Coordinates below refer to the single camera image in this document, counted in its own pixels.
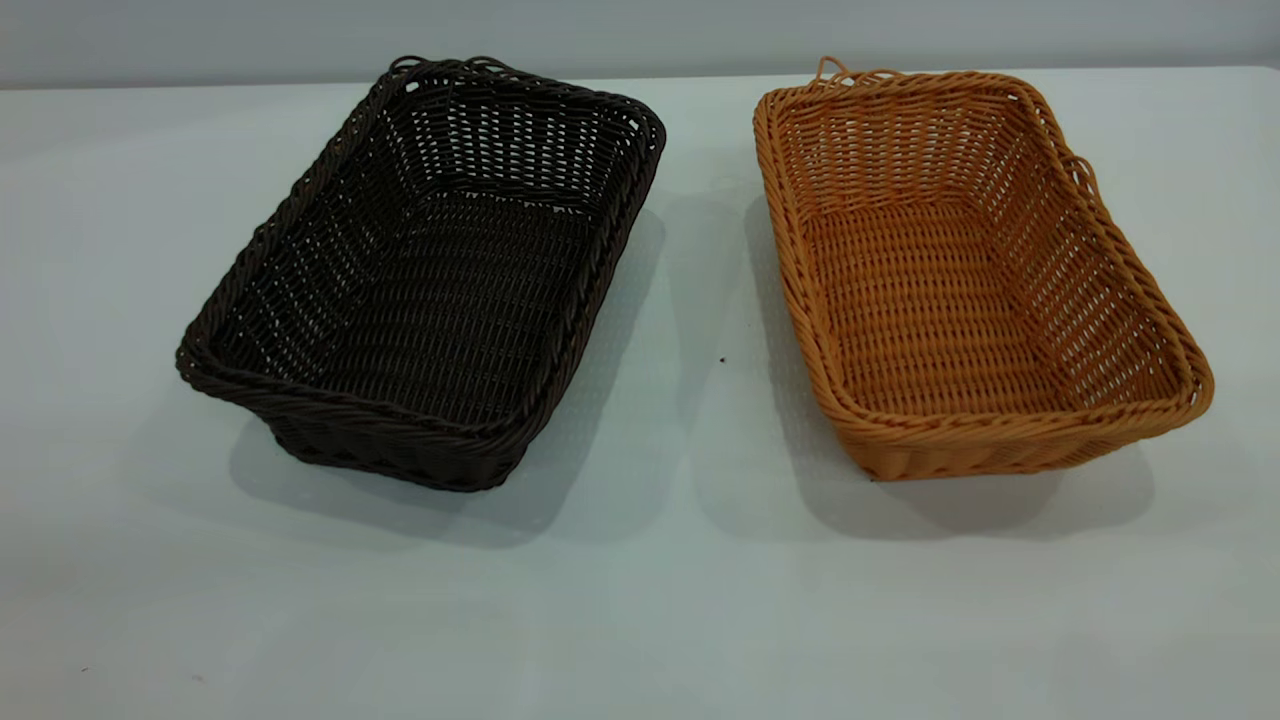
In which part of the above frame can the black woven wicker basket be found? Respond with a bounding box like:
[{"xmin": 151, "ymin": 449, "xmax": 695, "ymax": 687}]
[{"xmin": 175, "ymin": 55, "xmax": 668, "ymax": 493}]

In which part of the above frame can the orange woven wicker basket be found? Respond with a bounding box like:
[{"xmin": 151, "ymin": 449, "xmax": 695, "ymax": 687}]
[{"xmin": 752, "ymin": 57, "xmax": 1215, "ymax": 483}]

